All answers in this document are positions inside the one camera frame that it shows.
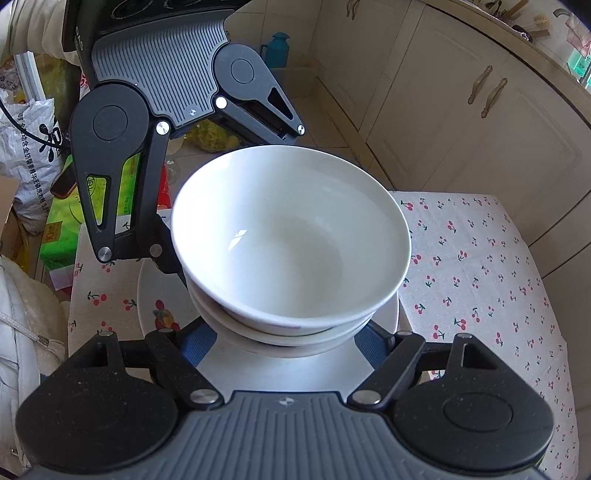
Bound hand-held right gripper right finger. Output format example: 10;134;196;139
348;323;498;410

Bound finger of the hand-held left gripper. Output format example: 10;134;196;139
213;69;307;145
74;121;192;283

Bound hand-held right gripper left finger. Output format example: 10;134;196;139
76;323;224;409

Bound white ceramic bowl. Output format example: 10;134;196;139
171;145;413;334
187;277;403;341

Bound white bowl faint floral print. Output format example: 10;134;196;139
196;300;400;360

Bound small white fruit-print plate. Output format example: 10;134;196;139
136;258;402;393

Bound person's left forearm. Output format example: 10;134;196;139
0;0;82;71

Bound yellow plastic bag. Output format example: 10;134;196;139
187;117;243;154

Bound teal thermos jug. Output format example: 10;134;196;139
259;31;292;71

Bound green cardboard box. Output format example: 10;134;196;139
39;152;145;292

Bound cherry print tablecloth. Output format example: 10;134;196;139
68;191;581;480

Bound white printed sack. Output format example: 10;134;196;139
0;90;71;228

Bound brown cardboard box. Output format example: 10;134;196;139
0;178;31;278

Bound white fleece jacket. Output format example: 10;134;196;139
0;256;71;462

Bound white kitchen cabinets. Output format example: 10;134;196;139
295;0;591;278

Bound green dish soap bottle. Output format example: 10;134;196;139
571;46;591;86

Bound pink dish cloth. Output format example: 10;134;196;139
567;18;591;49

